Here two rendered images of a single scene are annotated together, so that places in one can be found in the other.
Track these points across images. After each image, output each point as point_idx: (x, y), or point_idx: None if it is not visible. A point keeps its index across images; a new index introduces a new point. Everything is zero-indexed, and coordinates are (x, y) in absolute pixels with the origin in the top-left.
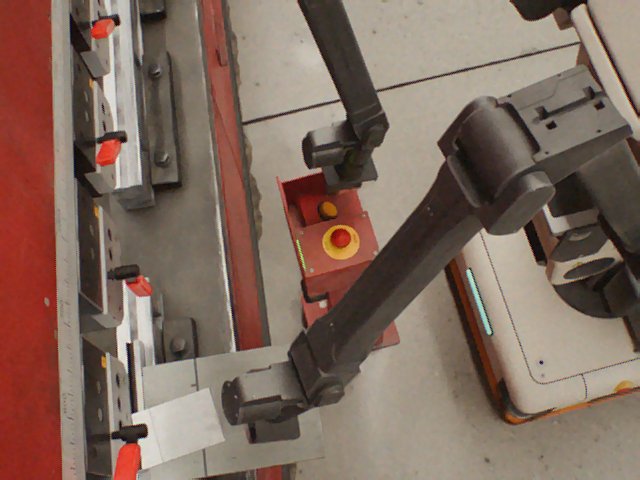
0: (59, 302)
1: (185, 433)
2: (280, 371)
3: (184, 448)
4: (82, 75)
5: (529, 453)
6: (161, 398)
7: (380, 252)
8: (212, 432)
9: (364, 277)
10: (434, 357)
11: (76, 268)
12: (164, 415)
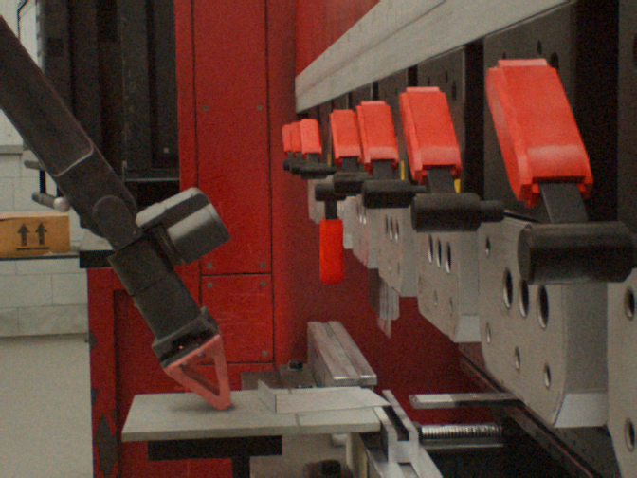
0: (349, 31)
1: (314, 398)
2: (154, 213)
3: (316, 394)
4: (400, 121)
5: None
6: (349, 411)
7: (7, 27)
8: (278, 398)
9: (30, 58)
10: None
11: (356, 84)
12: (343, 403)
